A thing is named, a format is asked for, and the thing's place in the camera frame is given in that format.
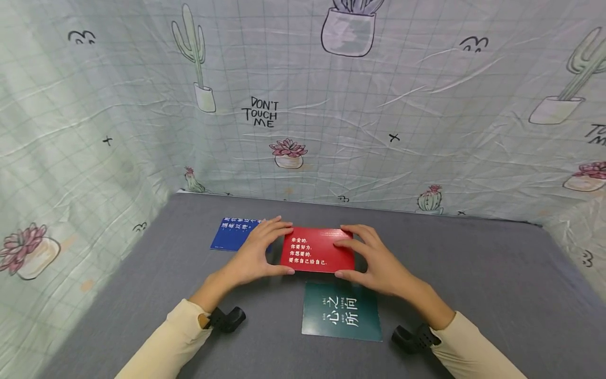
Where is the blue card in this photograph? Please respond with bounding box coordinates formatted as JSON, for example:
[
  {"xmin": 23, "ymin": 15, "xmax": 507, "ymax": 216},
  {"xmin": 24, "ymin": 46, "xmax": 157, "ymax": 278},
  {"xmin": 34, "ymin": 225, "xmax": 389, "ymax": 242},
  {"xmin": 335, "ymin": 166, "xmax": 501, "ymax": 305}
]
[{"xmin": 210, "ymin": 217, "xmax": 274, "ymax": 252}]

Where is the person's right forearm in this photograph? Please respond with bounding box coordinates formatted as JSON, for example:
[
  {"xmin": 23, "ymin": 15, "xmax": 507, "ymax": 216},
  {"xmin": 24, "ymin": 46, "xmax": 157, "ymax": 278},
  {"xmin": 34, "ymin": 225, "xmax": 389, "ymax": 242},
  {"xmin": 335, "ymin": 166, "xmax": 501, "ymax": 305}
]
[{"xmin": 397, "ymin": 276, "xmax": 527, "ymax": 379}]

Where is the person's left hand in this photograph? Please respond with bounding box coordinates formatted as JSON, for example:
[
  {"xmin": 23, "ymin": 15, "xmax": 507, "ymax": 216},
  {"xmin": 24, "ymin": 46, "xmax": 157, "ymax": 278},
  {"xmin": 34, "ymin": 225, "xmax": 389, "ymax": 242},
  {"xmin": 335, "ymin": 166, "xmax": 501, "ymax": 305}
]
[{"xmin": 223, "ymin": 215, "xmax": 296, "ymax": 287}]

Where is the person's right hand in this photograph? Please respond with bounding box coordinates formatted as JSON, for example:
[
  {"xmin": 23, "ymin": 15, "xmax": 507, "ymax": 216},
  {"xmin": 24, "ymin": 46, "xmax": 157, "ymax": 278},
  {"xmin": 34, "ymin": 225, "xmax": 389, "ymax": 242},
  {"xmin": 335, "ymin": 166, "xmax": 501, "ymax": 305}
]
[{"xmin": 333, "ymin": 224, "xmax": 412, "ymax": 297}]

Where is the red card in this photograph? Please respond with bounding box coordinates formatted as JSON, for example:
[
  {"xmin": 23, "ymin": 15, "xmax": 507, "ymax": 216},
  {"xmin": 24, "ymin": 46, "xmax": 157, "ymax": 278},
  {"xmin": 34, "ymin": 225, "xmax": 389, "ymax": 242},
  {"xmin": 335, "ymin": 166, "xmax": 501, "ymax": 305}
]
[{"xmin": 279, "ymin": 227, "xmax": 355, "ymax": 274}]

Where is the black wrist band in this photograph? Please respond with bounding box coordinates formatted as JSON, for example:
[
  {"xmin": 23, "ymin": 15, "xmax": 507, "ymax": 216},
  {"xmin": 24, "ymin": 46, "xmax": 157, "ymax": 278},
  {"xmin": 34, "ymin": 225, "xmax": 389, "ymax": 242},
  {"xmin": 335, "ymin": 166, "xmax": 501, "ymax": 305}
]
[
  {"xmin": 391, "ymin": 323, "xmax": 442, "ymax": 354},
  {"xmin": 204, "ymin": 306, "xmax": 246, "ymax": 333}
]

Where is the green card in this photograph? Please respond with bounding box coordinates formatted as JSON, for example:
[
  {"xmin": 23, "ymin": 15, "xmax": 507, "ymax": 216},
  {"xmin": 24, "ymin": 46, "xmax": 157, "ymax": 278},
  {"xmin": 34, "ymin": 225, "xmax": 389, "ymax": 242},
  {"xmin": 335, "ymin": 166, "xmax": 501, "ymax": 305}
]
[{"xmin": 301, "ymin": 281, "xmax": 383, "ymax": 343}]

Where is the person's left forearm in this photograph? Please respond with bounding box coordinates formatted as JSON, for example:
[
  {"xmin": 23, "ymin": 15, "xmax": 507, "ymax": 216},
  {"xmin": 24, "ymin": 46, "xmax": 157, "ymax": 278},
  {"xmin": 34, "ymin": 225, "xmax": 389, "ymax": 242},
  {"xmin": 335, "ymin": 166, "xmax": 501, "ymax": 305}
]
[{"xmin": 114, "ymin": 273, "xmax": 236, "ymax": 379}]

